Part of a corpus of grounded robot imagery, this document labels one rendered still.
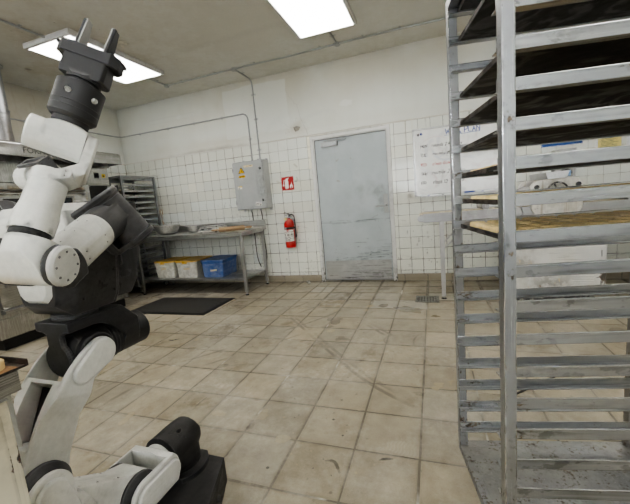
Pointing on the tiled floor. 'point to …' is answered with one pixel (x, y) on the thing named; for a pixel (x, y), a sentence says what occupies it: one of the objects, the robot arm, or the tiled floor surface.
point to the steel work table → (213, 237)
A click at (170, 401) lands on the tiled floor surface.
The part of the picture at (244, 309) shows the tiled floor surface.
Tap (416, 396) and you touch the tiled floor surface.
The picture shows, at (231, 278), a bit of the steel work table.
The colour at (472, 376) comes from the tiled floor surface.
